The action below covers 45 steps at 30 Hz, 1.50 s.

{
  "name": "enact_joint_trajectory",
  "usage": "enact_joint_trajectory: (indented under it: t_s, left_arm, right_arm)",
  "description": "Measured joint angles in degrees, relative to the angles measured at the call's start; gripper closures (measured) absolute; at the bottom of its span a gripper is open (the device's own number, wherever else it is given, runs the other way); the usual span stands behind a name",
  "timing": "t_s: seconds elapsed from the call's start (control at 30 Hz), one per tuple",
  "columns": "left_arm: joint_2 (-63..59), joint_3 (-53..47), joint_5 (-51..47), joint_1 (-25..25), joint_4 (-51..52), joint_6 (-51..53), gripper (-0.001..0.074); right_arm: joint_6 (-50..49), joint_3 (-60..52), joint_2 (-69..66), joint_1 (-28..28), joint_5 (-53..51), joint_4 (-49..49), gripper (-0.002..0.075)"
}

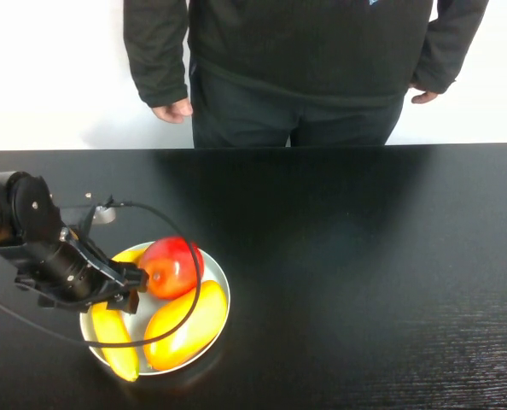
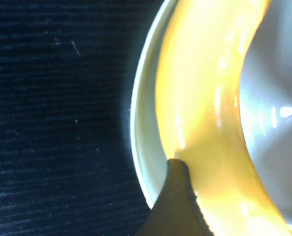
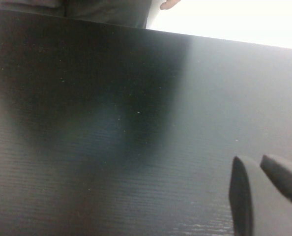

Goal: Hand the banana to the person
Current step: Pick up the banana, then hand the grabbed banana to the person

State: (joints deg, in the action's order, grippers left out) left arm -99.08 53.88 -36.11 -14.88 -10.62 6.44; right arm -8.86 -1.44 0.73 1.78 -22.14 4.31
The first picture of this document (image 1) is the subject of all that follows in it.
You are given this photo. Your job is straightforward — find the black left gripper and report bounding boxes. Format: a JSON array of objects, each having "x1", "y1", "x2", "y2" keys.
[{"x1": 14, "y1": 230, "x2": 150, "y2": 316}]

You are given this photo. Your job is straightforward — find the yellow banana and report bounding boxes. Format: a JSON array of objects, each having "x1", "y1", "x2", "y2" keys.
[{"x1": 90, "y1": 246, "x2": 150, "y2": 383}]

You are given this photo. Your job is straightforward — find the person's right forearm dark sleeve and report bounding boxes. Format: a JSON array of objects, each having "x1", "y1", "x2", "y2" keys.
[{"x1": 123, "y1": 0, "x2": 190, "y2": 108}]

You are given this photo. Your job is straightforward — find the person's left forearm dark sleeve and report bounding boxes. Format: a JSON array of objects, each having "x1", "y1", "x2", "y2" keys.
[{"x1": 411, "y1": 0, "x2": 492, "y2": 96}]

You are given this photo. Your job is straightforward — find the person's right hand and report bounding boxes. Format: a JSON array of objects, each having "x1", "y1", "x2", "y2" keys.
[{"x1": 150, "y1": 97, "x2": 194, "y2": 125}]

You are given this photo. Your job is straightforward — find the person's left hand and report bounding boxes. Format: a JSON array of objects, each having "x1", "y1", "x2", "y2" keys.
[{"x1": 410, "y1": 83, "x2": 440, "y2": 105}]

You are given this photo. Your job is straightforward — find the red apple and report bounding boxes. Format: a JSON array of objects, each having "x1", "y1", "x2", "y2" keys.
[{"x1": 137, "y1": 236, "x2": 205, "y2": 300}]

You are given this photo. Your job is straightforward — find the orange yellow mango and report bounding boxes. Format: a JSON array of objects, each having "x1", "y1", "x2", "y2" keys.
[{"x1": 143, "y1": 279, "x2": 229, "y2": 372}]

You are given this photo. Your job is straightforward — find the white round plate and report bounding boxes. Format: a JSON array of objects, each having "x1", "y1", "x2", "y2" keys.
[{"x1": 79, "y1": 241, "x2": 231, "y2": 377}]

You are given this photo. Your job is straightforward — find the dark trousers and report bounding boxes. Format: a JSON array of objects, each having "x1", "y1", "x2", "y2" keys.
[{"x1": 189, "y1": 57, "x2": 406, "y2": 149}]

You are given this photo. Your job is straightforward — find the dark jacket torso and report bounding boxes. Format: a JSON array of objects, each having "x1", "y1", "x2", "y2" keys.
[{"x1": 188, "y1": 0, "x2": 434, "y2": 102}]

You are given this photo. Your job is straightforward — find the thick black camera cable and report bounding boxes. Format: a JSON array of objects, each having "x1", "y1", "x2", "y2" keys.
[{"x1": 0, "y1": 199, "x2": 204, "y2": 347}]

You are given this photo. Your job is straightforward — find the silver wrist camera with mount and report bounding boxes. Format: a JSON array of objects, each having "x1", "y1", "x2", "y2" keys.
[{"x1": 60, "y1": 194, "x2": 118, "y2": 234}]

